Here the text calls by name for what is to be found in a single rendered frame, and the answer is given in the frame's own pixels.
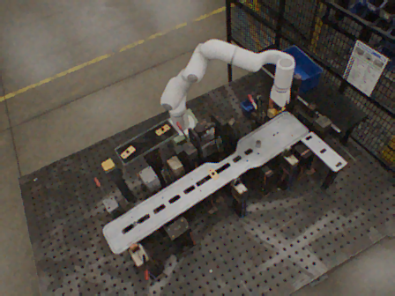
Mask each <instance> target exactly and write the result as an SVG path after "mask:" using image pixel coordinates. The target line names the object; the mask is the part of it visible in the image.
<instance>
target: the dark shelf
mask: <svg viewBox="0 0 395 296"><path fill-rule="evenodd" d="M267 50H278V51H281V50H280V49H279V48H277V47H276V46H274V45H273V44H271V45H269V46H267V47H266V48H263V49H262V50H259V51H258V52H256V53H255V54H260V53H262V52H265V51H267ZM261 69H263V70H265V72H266V73H268V74H269V75H270V76H272V78H275V73H276V70H275V69H274V64H271V63H268V64H263V66H262V67H261ZM297 99H299V100H300V101H301V102H302V103H304V104H305V105H308V104H310V103H314V104H315V105H316V106H318V108H317V112H316V114H317V115H318V116H322V115H324V116H326V117H327V118H328V119H329V120H330V121H332V127H333V128H334V129H335V130H337V131H338V132H339V133H340V134H341V135H343V134H344V133H346V132H347V131H349V130H350V129H351V128H353V127H354V126H355V125H357V124H358V123H359V122H361V121H363V120H364V119H366V118H367V116H368V115H366V113H364V112H363V111H361V110H360V109H359V108H358V107H357V106H355V105H354V104H352V102H350V101H349V100H347V99H346V98H345V97H343V96H342V95H340V94H339V93H337V91H335V90H334V89H332V88H331V87H330V86H328V85H327V84H326V83H325V82H323V80H319V83H318V85H317V86H314V87H313V88H310V89H309V90H308V91H306V92H302V93H298V94H297Z"/></svg>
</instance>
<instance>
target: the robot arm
mask: <svg viewBox="0 0 395 296"><path fill-rule="evenodd" d="M211 60H221V61H222V62H225V63H228V64H232V65H234V66H237V67H240V68H241V69H245V70H250V71H252V72H256V71H257V70H259V69H260V68H261V67H262V66H263V64H268V63H271V64H276V73H275V79H274V86H273V87H272V91H271V95H270V97H271V99H272V100H274V109H277V108H278V110H277V111H278V112H279V111H281V110H282V108H283V107H284V108H288V106H287V104H288V103H289V94H290V92H289V89H290V87H291V82H292V78H293V72H294V58H293V57H292V56H291V55H288V54H286V53H284V52H279V51H278V50H267V51H265V52H262V53H260V54H255V53H253V52H250V51H248V50H247V49H243V48H238V47H237V46H233V45H232V44H230V43H226V42H224V41H220V40H216V39H212V40H209V41H207V42H206V43H200V44H198V45H197V48H196V49H195V50H194V53H193V54H192V58H191V59H190V61H189V63H188V66H187V67H186V69H183V70H182V71H181V72H180V73H179V75H178V76H177V77H173V78H172V79H170V81H168V85H167V86H166V89H165V90H164V93H163V94H162V96H161V99H160V104H161V106H162V107H163V108H164V109H166V110H167V111H168V112H169V113H170V117H171V120H170V122H171V123H172V125H173V126H175V129H176V130H177V131H178V132H179V136H183V133H182V132H181V131H180V130H179V128H178V126H177V125H176V122H179V123H180V124H181V126H182V128H183V132H185V135H188V128H192V129H193V128H194V120H193V119H192V117H191V116H189V115H188V113H187V111H186V108H185V101H186V95H187V91H188V90H189V89H190V87H191V86H192V85H193V84H194V85H196V84H197V83H199V82H200V81H201V79H202V78H203V76H204V74H205V71H206V70H207V66H208V64H209V62H210V61H211Z"/></svg>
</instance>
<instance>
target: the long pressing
mask: <svg viewBox="0 0 395 296"><path fill-rule="evenodd" d="M277 132H279V134H277ZM273 134H274V135H275V136H274V135H273ZM308 134H309V129H307V128H306V127H305V126H304V125H303V124H302V123H301V122H300V121H298V120H297V119H296V118H295V117H294V116H293V115H291V114H289V112H288V111H285V112H283V113H282V114H280V115H277V117H275V118H273V119H272V120H270V121H269V122H267V123H266V124H264V125H262V126H260V127H259V128H258V129H255V130H253V131H252V132H251V133H249V135H247V136H245V137H243V138H242V139H240V140H239V141H238V143H237V146H236V150H235V153H234V154H231V156H229V157H227V158H226V159H224V160H222V161H221V162H220V163H204V164H203V165H202V166H200V167H197V169H195V170H193V171H192V172H190V173H189V174H186V175H185V176H184V177H183V178H180V179H179V180H178V181H175V182H173V183H172V184H171V185H169V186H167V187H166V188H165V189H163V190H162V191H160V192H158V193H156V194H155V195H154V196H151V197H149V198H148V199H147V200H145V201H144V202H142V203H140V204H139V205H138V206H136V207H134V208H132V209H131V210H130V211H127V212H125V213H124V214H123V215H121V217H119V218H116V219H115V220H113V221H112V222H110V223H108V224H107V225H105V226H104V228H103V230H102V232H103V234H104V235H105V238H106V240H107V242H108V244H109V247H110V248H111V250H112V252H114V253H115V254H121V253H122V252H123V251H124V250H126V249H128V248H130V244H132V243H135V242H136V243H137V242H139V241H140V240H143V238H145V237H146V236H148V235H149V234H150V233H153V232H155V230H158V229H159V228H160V227H162V226H164V225H165V224H166V223H168V221H170V220H172V219H174V218H175V217H177V216H179V215H181V213H183V212H185V211H187V210H188V209H189V208H190V207H192V206H194V204H197V203H198V202H201V200H203V199H205V198H206V197H208V196H209V195H211V194H212V193H213V192H214V191H216V190H218V189H220V188H221V187H223V186H225V185H227V183H229V182H231V181H232V180H233V178H235V177H236V176H240V174H243V173H244V172H246V171H247V170H248V169H251V168H253V167H260V166H262V165H263V164H264V163H266V162H268V161H270V160H271V159H273V158H274V157H276V156H277V155H278V154H280V153H282V152H283V151H284V149H285V148H287V147H288V146H292V145H294V144H295V143H297V142H299V141H300V140H301V139H302V138H303V137H305V136H306V135H308ZM292 135H293V136H292ZM257 140H260V141H261V146H260V147H259V148H257V147H256V141H257ZM248 149H251V150H252V151H253V152H252V153H250V154H248V155H246V154H244V152H246V151H247V150H248ZM258 153H259V154H258ZM238 156H240V157H241V159H240V160H239V161H237V162H236V163H234V161H233V159H235V157H238ZM247 160H248V161H247ZM227 163H229V165H230V167H228V168H227V169H225V170H224V171H222V172H220V173H219V174H218V176H219V177H220V178H218V179H217V180H216V181H215V180H214V179H213V178H211V179H210V180H209V181H207V182H205V183H203V184H202V185H200V186H199V187H198V186H197V185H196V183H197V182H198V181H201V180H202V179H203V178H205V177H206V176H207V175H209V174H208V172H207V170H209V169H210V168H211V167H212V169H214V171H216V169H219V168H220V167H222V166H225V164H227ZM192 185H194V187H195V189H194V190H192V191H191V192H190V193H189V194H186V195H185V194H184V193H183V191H184V190H185V189H187V188H188V187H191V186H192ZM177 195H179V196H180V197H181V198H180V199H179V200H176V202H173V203H172V204H170V203H169V201H168V200H170V199H171V198H172V197H175V196H177ZM162 197H164V198H162ZM162 204H164V205H165V206H166V208H165V209H163V210H162V211H160V212H157V213H156V214H155V213H154V212H153V210H155V208H157V207H159V206H161V205H162ZM146 214H149V215H150V218H149V219H147V220H146V221H144V222H143V223H141V224H139V223H138V225H136V226H134V228H133V229H131V230H130V231H129V232H127V233H125V234H123V232H122V230H123V229H124V228H125V227H128V226H129V225H131V224H133V222H134V221H136V222H138V220H139V219H140V218H142V217H144V216H145V215H146ZM133 225H134V224H133ZM139 230H140V231H139Z"/></svg>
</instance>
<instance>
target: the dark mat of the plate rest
mask: <svg viewBox="0 0 395 296"><path fill-rule="evenodd" d="M166 124H167V125H168V126H169V127H170V129H168V130H166V132H164V133H162V134H161V135H157V133H156V132H155V131H156V130H159V129H161V128H162V127H163V126H166ZM177 133H178V132H176V130H175V129H174V127H173V126H172V125H171V124H170V122H168V120H166V121H165V122H163V123H162V124H160V125H158V126H156V127H155V128H153V129H151V130H148V131H147V132H146V133H144V134H143V135H140V137H136V139H133V140H131V141H130V142H129V143H127V144H125V145H123V146H121V147H120V148H118V149H116V152H117V153H118V155H119V156H120V157H121V154H123V152H125V151H126V150H127V149H128V148H130V147H131V146H132V147H133V148H135V151H134V152H132V153H131V154H129V156H128V157H127V158H125V159H124V158H123V157H121V159H122V161H123V163H124V164H126V163H129V161H132V160H133V159H135V158H136V157H139V156H140V155H141V154H143V153H144V152H147V151H148V150H151V149H152V148H153V147H155V146H156V145H158V144H161V143H162V142H163V141H166V140H167V139H169V138H171V137H172V136H174V135H176V134H177Z"/></svg>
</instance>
